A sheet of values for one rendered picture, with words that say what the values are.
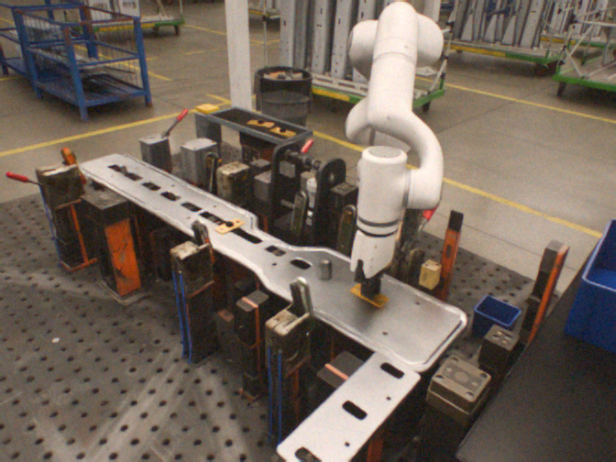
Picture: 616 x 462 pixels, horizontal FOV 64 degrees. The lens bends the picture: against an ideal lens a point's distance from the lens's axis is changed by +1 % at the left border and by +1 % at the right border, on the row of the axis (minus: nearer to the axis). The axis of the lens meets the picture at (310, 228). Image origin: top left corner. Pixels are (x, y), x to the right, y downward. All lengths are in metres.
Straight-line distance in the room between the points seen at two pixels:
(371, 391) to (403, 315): 0.23
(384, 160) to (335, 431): 0.47
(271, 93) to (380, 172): 3.28
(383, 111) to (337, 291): 0.41
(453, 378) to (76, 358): 1.00
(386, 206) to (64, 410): 0.91
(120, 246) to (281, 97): 2.79
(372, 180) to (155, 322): 0.87
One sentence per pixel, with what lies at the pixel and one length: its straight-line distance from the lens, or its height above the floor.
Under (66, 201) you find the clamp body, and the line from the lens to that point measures 1.73.
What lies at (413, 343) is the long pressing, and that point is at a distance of 1.02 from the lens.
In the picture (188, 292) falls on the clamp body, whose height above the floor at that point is 0.94.
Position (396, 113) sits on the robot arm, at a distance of 0.98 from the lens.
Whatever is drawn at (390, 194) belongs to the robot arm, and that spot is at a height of 1.28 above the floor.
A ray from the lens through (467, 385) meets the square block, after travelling 0.89.
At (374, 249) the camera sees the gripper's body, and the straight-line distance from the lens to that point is 0.99.
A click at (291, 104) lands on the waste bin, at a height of 0.52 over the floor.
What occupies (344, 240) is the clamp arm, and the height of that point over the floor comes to 1.02.
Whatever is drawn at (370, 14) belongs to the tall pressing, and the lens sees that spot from 5.66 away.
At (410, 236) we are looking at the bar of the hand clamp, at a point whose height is 1.10.
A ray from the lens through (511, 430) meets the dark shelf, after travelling 0.89.
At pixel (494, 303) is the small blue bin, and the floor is 0.77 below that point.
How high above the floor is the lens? 1.69
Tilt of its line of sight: 31 degrees down
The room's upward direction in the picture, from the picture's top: 2 degrees clockwise
